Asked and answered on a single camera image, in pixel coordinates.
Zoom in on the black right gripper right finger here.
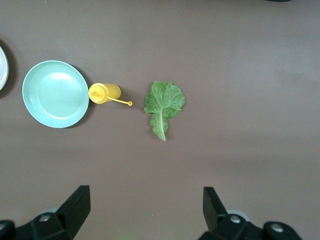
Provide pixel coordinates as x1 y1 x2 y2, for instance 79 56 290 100
199 186 305 240

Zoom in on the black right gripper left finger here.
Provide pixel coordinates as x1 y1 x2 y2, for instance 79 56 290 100
0 184 91 240

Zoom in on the yellow mustard squeeze bottle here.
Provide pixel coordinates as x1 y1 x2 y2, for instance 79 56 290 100
88 82 134 107

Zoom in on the green lettuce leaf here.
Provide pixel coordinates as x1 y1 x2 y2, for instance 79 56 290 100
143 80 186 142

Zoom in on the mint green plate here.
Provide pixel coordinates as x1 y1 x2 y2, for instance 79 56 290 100
21 59 90 129

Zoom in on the beige plate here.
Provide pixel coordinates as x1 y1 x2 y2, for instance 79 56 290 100
0 44 10 92

